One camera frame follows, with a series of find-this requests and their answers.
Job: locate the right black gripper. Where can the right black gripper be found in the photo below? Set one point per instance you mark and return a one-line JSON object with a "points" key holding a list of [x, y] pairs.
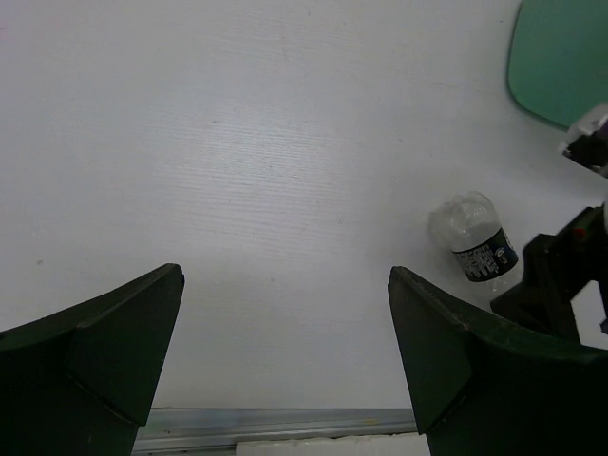
{"points": [[555, 269]]}

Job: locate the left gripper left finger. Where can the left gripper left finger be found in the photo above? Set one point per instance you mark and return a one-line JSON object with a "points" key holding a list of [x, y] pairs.
{"points": [[82, 381]]}

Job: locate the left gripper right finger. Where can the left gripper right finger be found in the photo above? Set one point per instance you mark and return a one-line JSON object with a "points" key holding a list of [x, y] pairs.
{"points": [[482, 385]]}

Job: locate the green plastic bin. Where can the green plastic bin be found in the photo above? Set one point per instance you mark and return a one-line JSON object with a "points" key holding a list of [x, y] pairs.
{"points": [[557, 63]]}

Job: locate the black label water bottle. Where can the black label water bottle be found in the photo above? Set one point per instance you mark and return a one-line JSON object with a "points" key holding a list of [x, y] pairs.
{"points": [[469, 227]]}

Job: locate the aluminium frame rail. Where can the aluminium frame rail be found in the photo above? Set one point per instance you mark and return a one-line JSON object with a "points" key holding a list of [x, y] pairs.
{"points": [[217, 431]]}

